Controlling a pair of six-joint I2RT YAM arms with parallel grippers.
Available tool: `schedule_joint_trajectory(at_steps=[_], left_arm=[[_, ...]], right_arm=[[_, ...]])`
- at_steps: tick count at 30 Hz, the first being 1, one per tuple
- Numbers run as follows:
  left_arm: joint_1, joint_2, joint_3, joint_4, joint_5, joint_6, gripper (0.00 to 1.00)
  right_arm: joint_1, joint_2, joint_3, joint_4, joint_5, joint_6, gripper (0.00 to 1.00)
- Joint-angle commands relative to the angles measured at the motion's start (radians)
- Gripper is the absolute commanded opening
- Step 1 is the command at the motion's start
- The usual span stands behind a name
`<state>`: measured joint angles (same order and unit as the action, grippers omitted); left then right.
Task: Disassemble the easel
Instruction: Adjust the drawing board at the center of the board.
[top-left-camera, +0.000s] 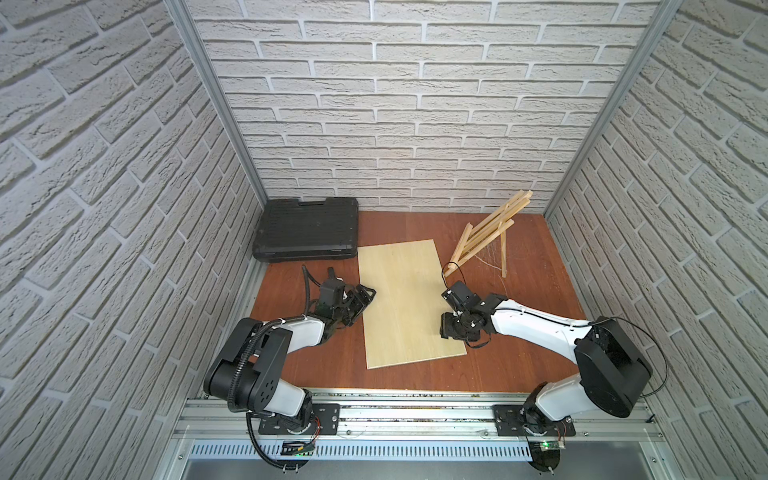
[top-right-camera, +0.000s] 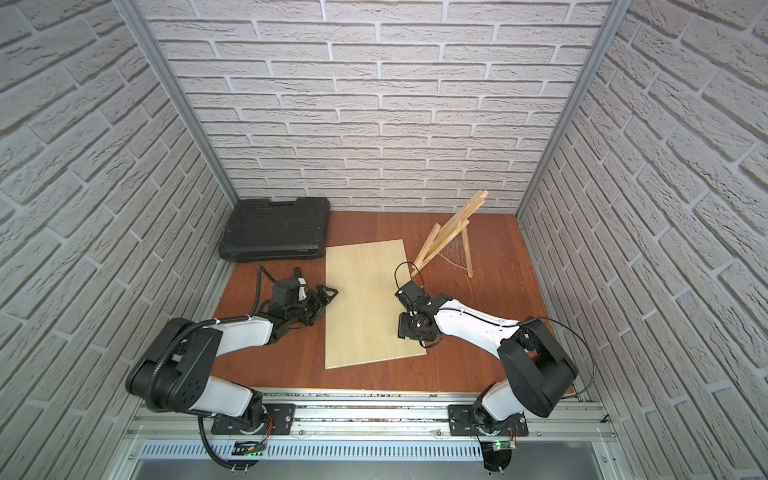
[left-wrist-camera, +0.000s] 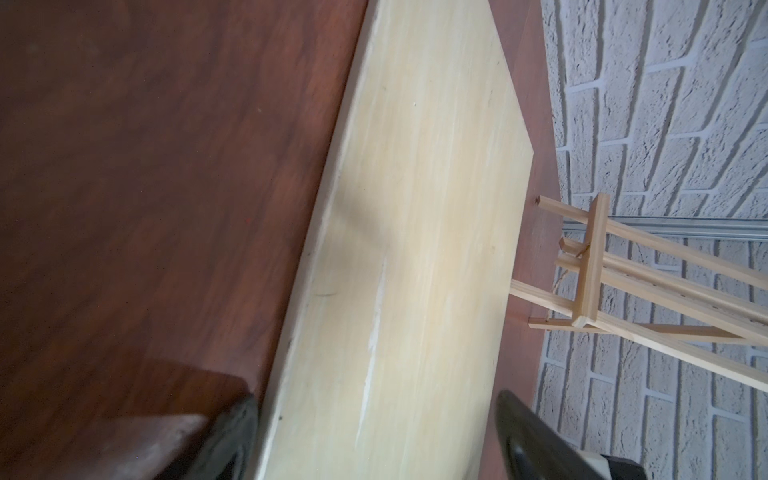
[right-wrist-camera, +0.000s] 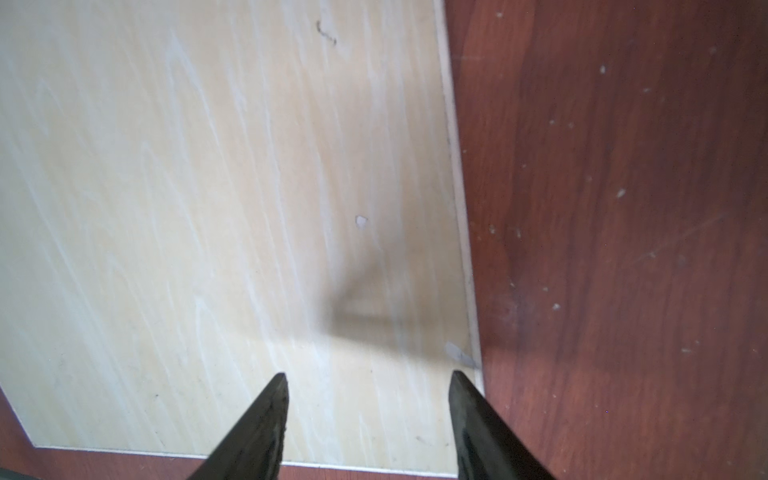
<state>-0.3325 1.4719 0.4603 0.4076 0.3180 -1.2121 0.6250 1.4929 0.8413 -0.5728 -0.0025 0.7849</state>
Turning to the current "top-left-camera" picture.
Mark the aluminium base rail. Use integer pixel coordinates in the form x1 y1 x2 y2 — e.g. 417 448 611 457
166 389 665 467

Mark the light plywood board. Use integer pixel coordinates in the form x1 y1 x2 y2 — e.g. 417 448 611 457
358 239 466 370

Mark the black plastic tool case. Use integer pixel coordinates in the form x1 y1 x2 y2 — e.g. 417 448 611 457
252 197 359 263

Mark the wooden easel frame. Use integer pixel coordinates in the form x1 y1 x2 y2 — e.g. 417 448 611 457
442 190 533 279

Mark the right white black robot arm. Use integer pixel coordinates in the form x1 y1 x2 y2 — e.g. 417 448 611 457
440 281 653 436

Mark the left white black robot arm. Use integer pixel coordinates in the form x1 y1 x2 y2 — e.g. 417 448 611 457
203 271 376 434

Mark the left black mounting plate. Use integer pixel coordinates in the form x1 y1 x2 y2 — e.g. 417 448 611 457
258 403 341 436

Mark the black mounting plate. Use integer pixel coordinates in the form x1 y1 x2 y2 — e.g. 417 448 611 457
258 403 341 436
491 404 576 438

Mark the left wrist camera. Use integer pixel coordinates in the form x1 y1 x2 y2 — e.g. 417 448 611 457
316 267 345 318

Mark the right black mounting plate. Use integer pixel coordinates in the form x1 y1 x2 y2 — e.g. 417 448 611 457
491 404 576 438

